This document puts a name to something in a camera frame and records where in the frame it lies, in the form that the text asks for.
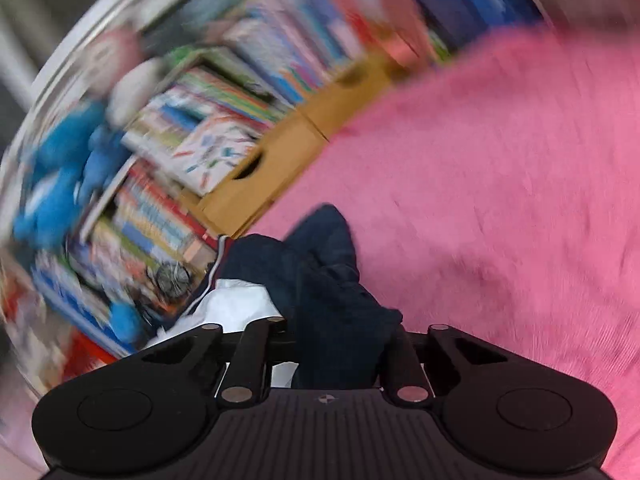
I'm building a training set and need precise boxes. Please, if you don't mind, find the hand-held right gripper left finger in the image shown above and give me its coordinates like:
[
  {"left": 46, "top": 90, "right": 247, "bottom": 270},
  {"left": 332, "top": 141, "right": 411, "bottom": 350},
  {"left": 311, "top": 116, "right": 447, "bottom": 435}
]
[{"left": 140, "top": 317, "right": 288, "bottom": 403}]

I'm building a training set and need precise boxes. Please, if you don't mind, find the blue plush toy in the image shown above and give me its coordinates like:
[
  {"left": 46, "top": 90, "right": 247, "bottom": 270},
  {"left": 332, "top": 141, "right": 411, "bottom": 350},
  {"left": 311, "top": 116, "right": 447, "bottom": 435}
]
[{"left": 12, "top": 100, "right": 136, "bottom": 251}]

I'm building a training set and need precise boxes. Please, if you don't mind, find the wooden drawer organizer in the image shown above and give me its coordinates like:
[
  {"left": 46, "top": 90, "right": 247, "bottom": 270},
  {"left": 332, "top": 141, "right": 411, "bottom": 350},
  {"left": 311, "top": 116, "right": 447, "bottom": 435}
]
[{"left": 200, "top": 55, "right": 416, "bottom": 238}]

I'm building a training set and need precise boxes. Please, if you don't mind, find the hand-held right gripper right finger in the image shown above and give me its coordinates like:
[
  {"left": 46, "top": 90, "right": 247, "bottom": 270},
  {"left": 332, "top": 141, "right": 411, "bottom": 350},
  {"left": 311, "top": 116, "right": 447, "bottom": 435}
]
[{"left": 380, "top": 325, "right": 508, "bottom": 403}]

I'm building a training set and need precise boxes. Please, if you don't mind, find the miniature black bicycle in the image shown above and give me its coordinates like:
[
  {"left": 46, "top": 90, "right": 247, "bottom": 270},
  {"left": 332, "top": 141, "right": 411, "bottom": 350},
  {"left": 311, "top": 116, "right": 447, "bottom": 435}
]
[{"left": 145, "top": 260, "right": 197, "bottom": 321}]

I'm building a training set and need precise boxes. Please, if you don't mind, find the red plastic crate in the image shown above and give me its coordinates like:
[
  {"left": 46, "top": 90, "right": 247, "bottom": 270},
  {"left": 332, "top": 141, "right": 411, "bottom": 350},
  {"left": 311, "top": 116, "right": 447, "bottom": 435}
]
[{"left": 65, "top": 330, "right": 121, "bottom": 376}]

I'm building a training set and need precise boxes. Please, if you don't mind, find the navy and white jacket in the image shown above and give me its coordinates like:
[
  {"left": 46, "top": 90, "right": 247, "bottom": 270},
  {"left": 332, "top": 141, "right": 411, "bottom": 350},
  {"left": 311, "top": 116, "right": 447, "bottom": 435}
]
[{"left": 145, "top": 204, "right": 403, "bottom": 391}]

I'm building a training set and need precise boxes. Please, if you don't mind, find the pink blanket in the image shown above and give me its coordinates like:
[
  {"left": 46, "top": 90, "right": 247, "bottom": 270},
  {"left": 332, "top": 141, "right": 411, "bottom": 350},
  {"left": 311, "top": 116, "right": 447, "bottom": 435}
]
[{"left": 250, "top": 25, "right": 640, "bottom": 480}]

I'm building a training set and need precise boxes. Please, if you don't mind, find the white plush toy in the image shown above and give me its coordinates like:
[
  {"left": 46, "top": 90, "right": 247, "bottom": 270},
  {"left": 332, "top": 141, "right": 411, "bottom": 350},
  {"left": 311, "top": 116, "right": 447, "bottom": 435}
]
[{"left": 106, "top": 57, "right": 168, "bottom": 125}]

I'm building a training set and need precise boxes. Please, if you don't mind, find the row of colourful books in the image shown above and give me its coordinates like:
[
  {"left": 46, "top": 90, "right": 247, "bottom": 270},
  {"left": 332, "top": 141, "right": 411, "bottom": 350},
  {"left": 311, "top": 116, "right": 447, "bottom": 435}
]
[{"left": 30, "top": 0, "right": 546, "bottom": 361}]

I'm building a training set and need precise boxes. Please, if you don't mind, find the white box with colourful print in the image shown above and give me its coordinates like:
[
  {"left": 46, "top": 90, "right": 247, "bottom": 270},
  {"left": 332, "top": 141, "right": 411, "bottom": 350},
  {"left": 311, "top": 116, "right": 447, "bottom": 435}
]
[{"left": 170, "top": 112, "right": 264, "bottom": 198}]

